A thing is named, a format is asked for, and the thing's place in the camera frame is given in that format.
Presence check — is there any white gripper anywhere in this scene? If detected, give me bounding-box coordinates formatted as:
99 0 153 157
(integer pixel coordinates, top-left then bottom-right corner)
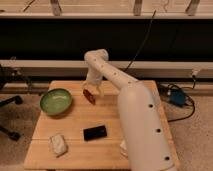
82 73 104 98

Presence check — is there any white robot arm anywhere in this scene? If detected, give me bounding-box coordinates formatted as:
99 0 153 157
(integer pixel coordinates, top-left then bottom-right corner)
84 49 177 171

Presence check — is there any green ceramic bowl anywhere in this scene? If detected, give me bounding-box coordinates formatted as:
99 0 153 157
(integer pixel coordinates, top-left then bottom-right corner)
40 88 73 116

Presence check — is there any wooden table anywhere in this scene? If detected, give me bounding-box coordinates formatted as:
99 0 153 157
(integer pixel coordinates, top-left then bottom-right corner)
23 80 181 171

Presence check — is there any black rectangular phone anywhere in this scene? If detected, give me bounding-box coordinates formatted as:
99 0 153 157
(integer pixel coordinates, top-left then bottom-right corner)
83 125 107 141

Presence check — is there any crumpled white cloth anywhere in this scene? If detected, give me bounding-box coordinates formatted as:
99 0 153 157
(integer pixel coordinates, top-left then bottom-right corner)
49 134 68 157

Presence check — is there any white plastic bottle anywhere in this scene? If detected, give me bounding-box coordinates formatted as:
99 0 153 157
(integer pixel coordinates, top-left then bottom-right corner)
120 140 128 158

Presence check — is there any blue power box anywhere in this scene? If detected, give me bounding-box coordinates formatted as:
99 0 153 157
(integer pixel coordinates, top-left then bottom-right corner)
169 90 186 107

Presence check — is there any black hanging cable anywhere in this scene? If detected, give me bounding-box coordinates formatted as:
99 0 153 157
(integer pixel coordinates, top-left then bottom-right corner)
123 9 158 73

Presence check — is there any black floor cable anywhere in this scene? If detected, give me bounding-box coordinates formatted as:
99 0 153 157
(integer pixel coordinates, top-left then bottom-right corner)
159 74 197 123

